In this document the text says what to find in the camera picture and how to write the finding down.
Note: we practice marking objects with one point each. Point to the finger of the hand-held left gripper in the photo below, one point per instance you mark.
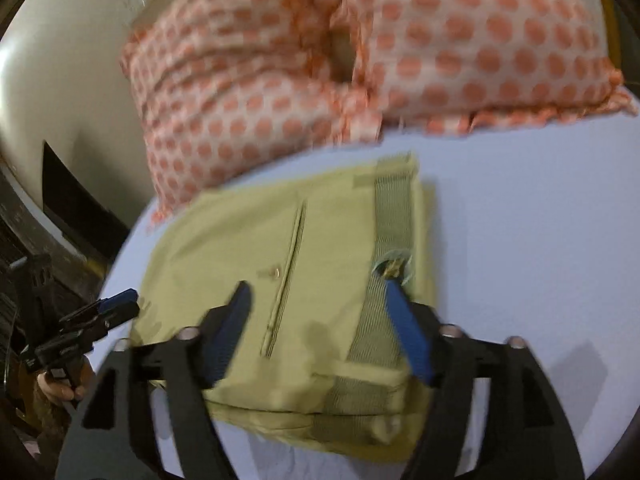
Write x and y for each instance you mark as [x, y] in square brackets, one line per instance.
[112, 307]

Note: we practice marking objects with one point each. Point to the olive green pants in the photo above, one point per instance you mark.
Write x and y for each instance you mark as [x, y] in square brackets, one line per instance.
[320, 260]

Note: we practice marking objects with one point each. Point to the light blue bed sheet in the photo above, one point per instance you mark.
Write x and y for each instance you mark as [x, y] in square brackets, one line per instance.
[510, 240]

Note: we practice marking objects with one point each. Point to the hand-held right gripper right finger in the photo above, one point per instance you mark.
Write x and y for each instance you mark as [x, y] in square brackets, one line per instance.
[410, 340]

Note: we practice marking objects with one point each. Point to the dark wooden furniture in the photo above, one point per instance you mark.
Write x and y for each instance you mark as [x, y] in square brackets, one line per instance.
[50, 220]

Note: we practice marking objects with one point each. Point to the person's left hand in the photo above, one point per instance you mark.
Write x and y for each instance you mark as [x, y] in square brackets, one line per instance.
[62, 385]

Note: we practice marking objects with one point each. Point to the orange polka dot pillow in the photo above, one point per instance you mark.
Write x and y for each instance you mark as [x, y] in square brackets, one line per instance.
[350, 70]

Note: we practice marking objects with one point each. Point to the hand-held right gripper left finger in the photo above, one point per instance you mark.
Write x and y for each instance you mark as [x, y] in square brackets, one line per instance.
[227, 340]

